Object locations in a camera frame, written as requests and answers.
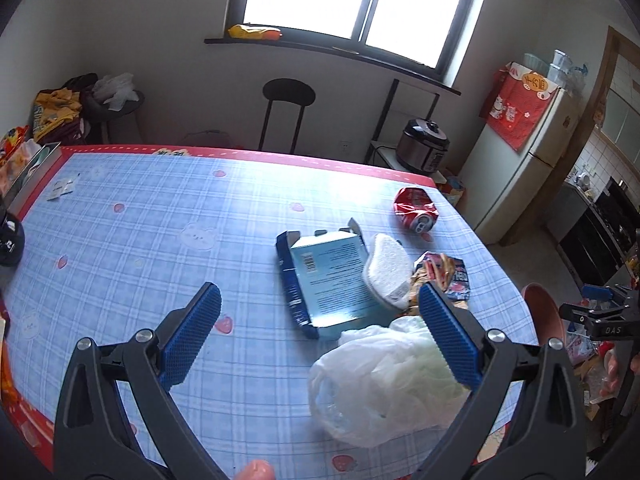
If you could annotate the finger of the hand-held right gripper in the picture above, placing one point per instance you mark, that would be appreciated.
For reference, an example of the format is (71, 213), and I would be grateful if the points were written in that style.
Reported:
(580, 312)
(595, 291)

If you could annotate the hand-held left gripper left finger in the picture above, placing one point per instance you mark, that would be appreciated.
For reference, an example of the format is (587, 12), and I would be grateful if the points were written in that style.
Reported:
(192, 335)

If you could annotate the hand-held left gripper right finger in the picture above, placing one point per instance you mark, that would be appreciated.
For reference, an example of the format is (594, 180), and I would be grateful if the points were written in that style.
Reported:
(450, 335)

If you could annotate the brown plastic bin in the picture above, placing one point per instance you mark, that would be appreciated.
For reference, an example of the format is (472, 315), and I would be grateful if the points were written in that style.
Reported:
(542, 310)

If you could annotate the snack wrapper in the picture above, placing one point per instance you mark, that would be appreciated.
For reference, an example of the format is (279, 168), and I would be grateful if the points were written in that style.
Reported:
(450, 272)

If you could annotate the white plastic bag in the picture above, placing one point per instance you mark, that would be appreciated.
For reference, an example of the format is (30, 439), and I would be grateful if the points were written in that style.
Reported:
(380, 380)

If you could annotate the white foam pad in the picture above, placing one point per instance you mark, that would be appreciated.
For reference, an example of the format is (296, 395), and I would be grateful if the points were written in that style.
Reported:
(387, 270)

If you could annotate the blue cardboard box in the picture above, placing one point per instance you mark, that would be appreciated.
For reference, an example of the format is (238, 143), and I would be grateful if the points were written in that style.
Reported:
(330, 280)

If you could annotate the crushed red can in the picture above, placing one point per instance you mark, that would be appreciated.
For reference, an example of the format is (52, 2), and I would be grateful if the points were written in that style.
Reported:
(412, 207)

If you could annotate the person's right hand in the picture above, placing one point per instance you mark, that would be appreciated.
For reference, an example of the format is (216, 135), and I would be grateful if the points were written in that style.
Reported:
(614, 367)

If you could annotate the person's left hand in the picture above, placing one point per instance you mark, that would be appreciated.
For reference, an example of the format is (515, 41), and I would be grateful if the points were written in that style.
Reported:
(256, 471)

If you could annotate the black kitchen stove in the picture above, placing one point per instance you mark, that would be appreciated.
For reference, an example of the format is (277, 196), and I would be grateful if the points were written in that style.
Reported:
(595, 230)

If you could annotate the white refrigerator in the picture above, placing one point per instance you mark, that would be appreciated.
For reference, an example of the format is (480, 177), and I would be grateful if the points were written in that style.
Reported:
(515, 185)

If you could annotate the colourful shopping bags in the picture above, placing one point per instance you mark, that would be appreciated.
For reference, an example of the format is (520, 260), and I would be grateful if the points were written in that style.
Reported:
(452, 187)

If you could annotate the electric pressure cooker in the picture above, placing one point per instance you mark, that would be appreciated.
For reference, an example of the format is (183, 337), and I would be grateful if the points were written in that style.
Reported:
(422, 147)

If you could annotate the red printed cloth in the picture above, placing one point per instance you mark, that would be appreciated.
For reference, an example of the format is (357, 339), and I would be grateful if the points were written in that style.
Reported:
(520, 110)

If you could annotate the small white sachets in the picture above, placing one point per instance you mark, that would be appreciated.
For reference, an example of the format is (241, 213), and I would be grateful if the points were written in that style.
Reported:
(62, 187)

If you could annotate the black device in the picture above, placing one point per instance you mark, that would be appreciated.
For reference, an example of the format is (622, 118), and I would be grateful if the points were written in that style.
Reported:
(10, 240)

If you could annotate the clear plastic container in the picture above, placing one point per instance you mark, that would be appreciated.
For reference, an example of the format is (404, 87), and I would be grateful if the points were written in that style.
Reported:
(562, 67)

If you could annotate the grey tray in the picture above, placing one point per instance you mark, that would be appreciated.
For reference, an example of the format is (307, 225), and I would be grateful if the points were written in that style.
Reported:
(37, 170)

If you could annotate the pale green container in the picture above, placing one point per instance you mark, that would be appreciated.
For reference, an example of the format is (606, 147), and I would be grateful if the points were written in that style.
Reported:
(536, 64)

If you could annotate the crumpled white bag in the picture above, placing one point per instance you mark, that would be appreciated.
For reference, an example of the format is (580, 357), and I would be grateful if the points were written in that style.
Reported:
(115, 87)

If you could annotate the black round stool chair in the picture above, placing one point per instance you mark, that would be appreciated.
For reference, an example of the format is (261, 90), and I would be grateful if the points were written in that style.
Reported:
(289, 91)

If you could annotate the red snack packet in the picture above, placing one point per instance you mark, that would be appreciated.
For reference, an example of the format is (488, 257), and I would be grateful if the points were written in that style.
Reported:
(12, 142)

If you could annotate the yellow printed bag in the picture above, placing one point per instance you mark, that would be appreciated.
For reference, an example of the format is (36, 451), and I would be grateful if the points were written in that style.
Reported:
(55, 110)

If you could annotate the yellow snack packet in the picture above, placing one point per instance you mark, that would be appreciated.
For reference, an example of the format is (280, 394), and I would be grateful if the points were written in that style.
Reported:
(250, 32)

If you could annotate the dark window sill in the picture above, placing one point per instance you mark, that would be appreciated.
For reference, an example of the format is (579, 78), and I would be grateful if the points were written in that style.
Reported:
(325, 49)

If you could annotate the white wall socket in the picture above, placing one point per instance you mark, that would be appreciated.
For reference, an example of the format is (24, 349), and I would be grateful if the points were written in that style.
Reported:
(346, 148)

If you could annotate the black frame window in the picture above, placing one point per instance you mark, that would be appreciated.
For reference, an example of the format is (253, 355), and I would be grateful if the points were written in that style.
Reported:
(370, 0)

